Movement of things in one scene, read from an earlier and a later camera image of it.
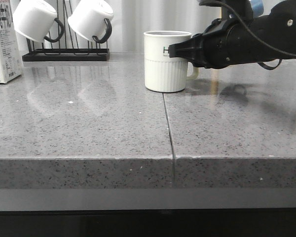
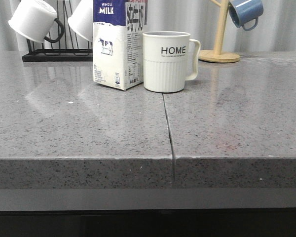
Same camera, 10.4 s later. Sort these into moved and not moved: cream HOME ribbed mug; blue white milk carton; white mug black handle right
Moved: blue white milk carton
Not moved: white mug black handle right; cream HOME ribbed mug
